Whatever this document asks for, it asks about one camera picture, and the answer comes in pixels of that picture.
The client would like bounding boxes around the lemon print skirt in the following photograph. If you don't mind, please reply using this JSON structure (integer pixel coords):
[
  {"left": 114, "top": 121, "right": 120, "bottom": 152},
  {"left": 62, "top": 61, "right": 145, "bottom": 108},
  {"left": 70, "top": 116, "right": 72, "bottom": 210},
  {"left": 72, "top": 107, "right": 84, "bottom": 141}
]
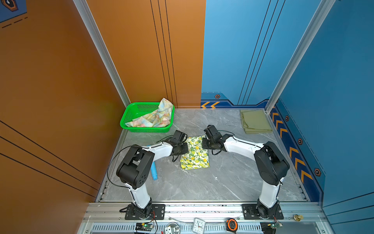
[{"left": 180, "top": 136, "right": 210, "bottom": 170}]

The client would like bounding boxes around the pastel floral skirt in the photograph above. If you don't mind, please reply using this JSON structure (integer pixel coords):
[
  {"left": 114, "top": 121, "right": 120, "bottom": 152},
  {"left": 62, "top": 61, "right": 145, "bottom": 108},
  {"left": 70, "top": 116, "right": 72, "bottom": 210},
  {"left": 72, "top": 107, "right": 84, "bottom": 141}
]
[{"left": 126, "top": 98, "right": 174, "bottom": 127}]

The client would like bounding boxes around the olive green skirt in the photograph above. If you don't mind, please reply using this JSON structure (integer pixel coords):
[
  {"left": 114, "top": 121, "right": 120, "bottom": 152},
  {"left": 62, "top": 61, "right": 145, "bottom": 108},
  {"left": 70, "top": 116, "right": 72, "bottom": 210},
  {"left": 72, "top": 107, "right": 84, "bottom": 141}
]
[{"left": 240, "top": 110, "right": 272, "bottom": 134}]

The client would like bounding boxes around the green plastic basket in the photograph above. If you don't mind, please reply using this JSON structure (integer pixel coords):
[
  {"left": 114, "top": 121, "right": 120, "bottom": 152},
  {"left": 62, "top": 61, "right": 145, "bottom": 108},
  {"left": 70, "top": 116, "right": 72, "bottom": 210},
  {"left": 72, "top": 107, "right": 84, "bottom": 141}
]
[{"left": 120, "top": 102, "right": 175, "bottom": 133}]

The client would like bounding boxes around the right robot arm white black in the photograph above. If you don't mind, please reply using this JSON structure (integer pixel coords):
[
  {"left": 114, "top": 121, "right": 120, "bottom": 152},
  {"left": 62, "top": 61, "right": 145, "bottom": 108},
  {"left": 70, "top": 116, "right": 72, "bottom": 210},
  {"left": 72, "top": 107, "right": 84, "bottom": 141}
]
[{"left": 202, "top": 125, "right": 290, "bottom": 220}]

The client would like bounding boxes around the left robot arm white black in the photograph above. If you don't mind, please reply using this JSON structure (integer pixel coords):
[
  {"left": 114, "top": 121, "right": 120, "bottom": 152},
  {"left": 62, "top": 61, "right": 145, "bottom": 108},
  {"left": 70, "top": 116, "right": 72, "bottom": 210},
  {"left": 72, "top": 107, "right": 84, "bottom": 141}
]
[{"left": 116, "top": 130, "right": 189, "bottom": 219}]

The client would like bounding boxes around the light blue cylinder tool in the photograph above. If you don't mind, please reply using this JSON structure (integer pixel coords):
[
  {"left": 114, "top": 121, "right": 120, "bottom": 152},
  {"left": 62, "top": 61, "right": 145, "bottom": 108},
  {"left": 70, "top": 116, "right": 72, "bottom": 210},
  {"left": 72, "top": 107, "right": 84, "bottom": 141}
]
[{"left": 151, "top": 162, "right": 158, "bottom": 180}]

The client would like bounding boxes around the small white clock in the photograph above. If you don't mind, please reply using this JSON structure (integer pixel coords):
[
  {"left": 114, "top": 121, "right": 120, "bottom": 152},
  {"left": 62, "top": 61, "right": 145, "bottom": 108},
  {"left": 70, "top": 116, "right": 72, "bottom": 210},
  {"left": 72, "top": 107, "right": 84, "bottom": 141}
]
[{"left": 192, "top": 218, "right": 206, "bottom": 234}]

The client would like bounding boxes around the orange black tape measure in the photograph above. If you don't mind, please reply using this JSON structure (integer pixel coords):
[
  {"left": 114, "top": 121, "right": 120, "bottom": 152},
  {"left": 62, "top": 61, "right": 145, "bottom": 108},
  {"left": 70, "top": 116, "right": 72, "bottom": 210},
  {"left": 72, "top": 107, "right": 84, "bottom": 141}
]
[{"left": 226, "top": 218, "right": 238, "bottom": 233}]

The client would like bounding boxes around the white power adapter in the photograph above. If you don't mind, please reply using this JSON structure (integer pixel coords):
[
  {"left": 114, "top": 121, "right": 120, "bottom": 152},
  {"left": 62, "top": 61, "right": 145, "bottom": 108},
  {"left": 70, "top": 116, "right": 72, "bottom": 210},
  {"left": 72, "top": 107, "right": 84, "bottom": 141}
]
[{"left": 164, "top": 222, "right": 181, "bottom": 234}]

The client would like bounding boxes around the green circuit board left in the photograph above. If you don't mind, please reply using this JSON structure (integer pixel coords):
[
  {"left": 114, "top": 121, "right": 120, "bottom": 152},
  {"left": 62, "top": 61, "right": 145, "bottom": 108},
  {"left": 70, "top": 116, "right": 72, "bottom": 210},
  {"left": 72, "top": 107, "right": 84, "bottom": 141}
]
[{"left": 134, "top": 222, "right": 155, "bottom": 234}]

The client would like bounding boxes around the circuit board right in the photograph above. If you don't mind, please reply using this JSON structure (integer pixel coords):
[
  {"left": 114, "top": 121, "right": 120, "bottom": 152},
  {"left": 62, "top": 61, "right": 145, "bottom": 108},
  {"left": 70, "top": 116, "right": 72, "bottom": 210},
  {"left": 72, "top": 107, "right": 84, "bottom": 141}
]
[{"left": 260, "top": 222, "right": 283, "bottom": 234}]

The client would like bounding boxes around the brass round knob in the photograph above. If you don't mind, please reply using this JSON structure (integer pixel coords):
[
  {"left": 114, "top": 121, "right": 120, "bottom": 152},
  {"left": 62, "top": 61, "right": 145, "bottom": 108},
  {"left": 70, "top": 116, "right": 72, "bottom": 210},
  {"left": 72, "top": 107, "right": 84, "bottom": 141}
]
[{"left": 294, "top": 214, "right": 304, "bottom": 222}]

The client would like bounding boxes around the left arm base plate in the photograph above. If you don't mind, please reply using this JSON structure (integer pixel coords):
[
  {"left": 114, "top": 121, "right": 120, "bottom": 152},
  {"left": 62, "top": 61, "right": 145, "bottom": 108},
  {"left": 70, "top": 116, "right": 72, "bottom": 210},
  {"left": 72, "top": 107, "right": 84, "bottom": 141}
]
[{"left": 125, "top": 203, "right": 166, "bottom": 220}]

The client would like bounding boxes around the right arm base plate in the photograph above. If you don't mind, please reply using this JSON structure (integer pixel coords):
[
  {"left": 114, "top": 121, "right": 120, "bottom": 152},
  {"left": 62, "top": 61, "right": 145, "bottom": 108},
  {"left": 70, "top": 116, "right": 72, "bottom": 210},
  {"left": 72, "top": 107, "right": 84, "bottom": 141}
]
[{"left": 242, "top": 202, "right": 284, "bottom": 220}]

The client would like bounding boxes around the aluminium front rail frame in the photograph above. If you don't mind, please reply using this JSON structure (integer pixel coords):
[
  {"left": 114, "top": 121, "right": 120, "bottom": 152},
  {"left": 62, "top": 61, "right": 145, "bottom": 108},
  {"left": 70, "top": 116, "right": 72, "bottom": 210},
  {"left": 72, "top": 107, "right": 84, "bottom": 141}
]
[{"left": 78, "top": 201, "right": 334, "bottom": 234}]

